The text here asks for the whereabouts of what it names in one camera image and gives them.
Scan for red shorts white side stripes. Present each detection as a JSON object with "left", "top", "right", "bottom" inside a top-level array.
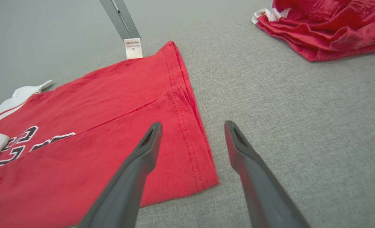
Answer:
[{"left": 251, "top": 0, "right": 375, "bottom": 62}]

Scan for grey fabric sofa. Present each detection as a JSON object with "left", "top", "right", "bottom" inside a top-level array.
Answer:
[{"left": 48, "top": 19, "right": 375, "bottom": 228}]

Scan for grey partition post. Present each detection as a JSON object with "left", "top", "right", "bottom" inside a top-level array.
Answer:
[{"left": 99, "top": 0, "right": 141, "bottom": 40}]

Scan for red white jersey shirt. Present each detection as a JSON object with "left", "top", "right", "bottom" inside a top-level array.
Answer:
[{"left": 0, "top": 38, "right": 220, "bottom": 228}]

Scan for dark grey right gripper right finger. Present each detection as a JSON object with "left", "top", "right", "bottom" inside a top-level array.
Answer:
[{"left": 224, "top": 120, "right": 312, "bottom": 228}]

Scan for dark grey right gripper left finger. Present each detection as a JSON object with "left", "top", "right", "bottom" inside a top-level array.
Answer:
[{"left": 77, "top": 122, "right": 163, "bottom": 228}]

